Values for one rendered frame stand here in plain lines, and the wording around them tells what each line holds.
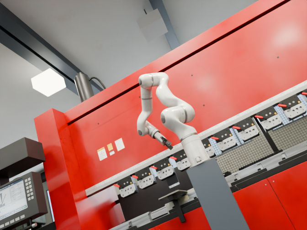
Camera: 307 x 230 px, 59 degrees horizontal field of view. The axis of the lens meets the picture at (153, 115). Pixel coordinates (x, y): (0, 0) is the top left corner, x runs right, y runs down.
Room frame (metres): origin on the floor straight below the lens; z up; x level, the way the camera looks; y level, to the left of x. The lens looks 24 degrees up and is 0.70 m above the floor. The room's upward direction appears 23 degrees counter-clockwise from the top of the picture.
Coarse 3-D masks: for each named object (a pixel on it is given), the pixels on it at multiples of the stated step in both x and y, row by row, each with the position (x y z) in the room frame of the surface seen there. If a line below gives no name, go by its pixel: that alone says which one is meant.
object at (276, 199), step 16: (272, 176) 2.16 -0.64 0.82; (288, 176) 2.14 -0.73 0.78; (304, 176) 2.12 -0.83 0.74; (240, 192) 2.22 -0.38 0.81; (256, 192) 2.19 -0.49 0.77; (272, 192) 2.17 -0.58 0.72; (288, 192) 2.15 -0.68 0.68; (304, 192) 2.13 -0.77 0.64; (240, 208) 2.23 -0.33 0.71; (256, 208) 2.21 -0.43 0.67; (272, 208) 2.18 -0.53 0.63; (288, 208) 2.16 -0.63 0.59; (304, 208) 2.14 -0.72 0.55; (160, 224) 2.37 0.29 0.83; (176, 224) 2.34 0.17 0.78; (192, 224) 2.32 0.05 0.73; (208, 224) 2.29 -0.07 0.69; (256, 224) 2.22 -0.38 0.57; (272, 224) 2.20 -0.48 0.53; (288, 224) 2.17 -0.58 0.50; (304, 224) 2.15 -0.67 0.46
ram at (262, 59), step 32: (256, 32) 2.15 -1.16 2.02; (288, 32) 2.10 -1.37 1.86; (192, 64) 2.29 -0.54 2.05; (224, 64) 2.24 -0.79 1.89; (256, 64) 2.19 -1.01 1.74; (288, 64) 2.14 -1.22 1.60; (128, 96) 2.46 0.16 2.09; (192, 96) 2.33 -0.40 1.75; (224, 96) 2.27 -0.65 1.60; (256, 96) 2.22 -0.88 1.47; (288, 96) 2.17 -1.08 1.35; (96, 128) 2.56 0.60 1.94; (128, 128) 2.48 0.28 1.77; (160, 128) 2.42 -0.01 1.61; (224, 128) 2.30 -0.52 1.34; (96, 160) 2.58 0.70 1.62; (128, 160) 2.51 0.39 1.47; (96, 192) 2.64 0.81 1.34
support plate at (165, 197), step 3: (174, 192) 2.19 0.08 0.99; (177, 192) 2.23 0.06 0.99; (180, 192) 2.30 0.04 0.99; (183, 192) 2.37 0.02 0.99; (165, 195) 2.21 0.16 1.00; (168, 195) 2.20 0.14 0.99; (177, 195) 2.41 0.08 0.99; (159, 198) 2.22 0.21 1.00; (162, 198) 2.22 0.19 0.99; (165, 198) 2.28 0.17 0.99
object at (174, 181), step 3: (174, 174) 2.46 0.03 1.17; (168, 177) 2.47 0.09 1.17; (171, 177) 2.46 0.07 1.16; (174, 177) 2.46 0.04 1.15; (168, 180) 2.47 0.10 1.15; (171, 180) 2.47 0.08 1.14; (174, 180) 2.46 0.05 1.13; (177, 180) 2.46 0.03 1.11; (168, 183) 2.48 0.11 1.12; (171, 183) 2.47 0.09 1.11; (174, 183) 2.47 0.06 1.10; (177, 183) 2.47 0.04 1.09; (171, 186) 2.48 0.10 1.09; (174, 186) 2.48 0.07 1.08
